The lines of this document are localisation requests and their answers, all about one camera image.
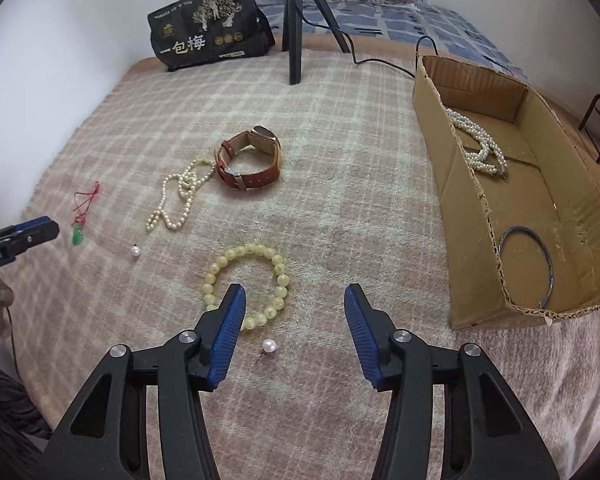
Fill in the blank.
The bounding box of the yellow bead bracelet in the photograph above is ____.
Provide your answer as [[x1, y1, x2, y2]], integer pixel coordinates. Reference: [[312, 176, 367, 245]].
[[200, 243, 290, 332]]

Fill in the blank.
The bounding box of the single-strand pearl necklace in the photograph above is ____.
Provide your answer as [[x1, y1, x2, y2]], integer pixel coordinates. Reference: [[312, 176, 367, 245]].
[[146, 158, 217, 233]]

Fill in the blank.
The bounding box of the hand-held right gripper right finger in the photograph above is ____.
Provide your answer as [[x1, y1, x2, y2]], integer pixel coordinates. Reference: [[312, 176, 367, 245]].
[[344, 283, 561, 480]]

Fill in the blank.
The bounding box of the metal bangle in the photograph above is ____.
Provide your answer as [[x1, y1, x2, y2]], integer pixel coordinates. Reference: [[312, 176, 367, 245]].
[[498, 226, 554, 309]]

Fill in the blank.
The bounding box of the black tripod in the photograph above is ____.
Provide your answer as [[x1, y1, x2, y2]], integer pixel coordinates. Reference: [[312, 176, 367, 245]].
[[281, 0, 352, 86]]

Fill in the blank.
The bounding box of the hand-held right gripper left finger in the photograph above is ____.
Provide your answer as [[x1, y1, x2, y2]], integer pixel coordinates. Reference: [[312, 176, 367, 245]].
[[40, 283, 247, 480]]

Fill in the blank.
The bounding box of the dark striped cloth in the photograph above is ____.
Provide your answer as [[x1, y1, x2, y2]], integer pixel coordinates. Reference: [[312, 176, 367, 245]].
[[0, 370, 56, 480]]

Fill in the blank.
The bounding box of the black metal clothes rack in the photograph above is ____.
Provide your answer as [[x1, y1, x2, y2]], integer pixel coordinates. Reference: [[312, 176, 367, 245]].
[[577, 92, 600, 166]]

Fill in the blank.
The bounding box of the jade pendant with red cord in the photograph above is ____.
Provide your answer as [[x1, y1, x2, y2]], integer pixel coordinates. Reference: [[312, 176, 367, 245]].
[[71, 181, 102, 247]]

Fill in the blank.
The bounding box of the blue patterned mattress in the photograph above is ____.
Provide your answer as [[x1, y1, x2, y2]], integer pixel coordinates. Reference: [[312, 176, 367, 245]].
[[260, 0, 531, 86]]

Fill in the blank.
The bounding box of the black power cable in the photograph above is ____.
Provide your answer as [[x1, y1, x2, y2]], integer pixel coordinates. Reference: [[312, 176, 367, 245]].
[[252, 0, 446, 81]]

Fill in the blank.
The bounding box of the pink checkered blanket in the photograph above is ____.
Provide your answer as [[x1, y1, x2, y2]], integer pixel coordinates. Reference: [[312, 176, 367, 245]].
[[17, 47, 600, 480]]

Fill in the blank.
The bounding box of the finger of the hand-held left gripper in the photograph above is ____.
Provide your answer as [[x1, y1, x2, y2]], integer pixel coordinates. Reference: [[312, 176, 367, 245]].
[[0, 216, 60, 257]]

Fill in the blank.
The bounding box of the cardboard box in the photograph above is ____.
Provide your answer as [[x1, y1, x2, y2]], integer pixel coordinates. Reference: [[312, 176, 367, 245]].
[[413, 54, 600, 332]]

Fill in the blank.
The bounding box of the multi-strand pearl necklace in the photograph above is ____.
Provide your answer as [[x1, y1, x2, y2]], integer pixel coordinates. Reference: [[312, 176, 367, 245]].
[[445, 107, 510, 181]]

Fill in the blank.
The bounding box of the black snack bag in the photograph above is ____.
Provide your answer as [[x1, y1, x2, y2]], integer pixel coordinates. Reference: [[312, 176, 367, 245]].
[[147, 0, 276, 72]]

